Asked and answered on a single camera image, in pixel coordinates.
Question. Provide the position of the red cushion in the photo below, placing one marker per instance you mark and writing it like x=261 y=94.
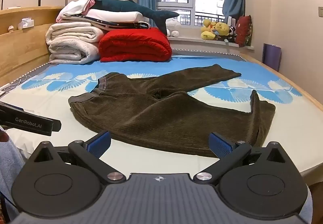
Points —
x=244 y=31

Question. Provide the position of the red folded blanket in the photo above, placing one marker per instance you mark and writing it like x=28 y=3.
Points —
x=136 y=45

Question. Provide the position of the small figurine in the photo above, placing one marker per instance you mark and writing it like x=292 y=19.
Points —
x=11 y=28

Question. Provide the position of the white folded blanket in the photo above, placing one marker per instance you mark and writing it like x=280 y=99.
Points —
x=72 y=47

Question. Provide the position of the pink and white folded cloth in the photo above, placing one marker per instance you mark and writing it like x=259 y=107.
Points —
x=75 y=7

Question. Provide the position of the wooden bed frame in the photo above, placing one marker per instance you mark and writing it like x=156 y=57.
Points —
x=22 y=46

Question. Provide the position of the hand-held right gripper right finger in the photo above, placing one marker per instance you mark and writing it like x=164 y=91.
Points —
x=220 y=145

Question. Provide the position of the yellow duck plush toy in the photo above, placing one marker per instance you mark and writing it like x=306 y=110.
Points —
x=207 y=29

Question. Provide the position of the wall socket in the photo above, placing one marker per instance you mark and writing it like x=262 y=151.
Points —
x=320 y=12

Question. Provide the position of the tissue pack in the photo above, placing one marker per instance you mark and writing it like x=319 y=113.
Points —
x=25 y=23

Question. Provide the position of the blue and white printed bedsheet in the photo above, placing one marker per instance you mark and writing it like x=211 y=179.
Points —
x=141 y=63

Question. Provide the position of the yellow round plush toy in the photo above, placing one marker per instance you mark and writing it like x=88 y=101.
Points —
x=222 y=29

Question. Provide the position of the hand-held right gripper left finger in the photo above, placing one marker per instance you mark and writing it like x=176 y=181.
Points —
x=101 y=142

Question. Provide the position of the white window sill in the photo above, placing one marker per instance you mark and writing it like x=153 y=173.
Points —
x=191 y=42

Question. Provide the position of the white folded pillow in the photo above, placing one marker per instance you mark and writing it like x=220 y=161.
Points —
x=116 y=15

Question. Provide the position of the purple chair back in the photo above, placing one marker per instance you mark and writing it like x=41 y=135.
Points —
x=272 y=57

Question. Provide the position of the white seal plush toy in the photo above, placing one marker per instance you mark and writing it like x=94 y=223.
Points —
x=173 y=27

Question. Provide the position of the teal shark plush toy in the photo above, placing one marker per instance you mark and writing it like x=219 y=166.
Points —
x=121 y=4

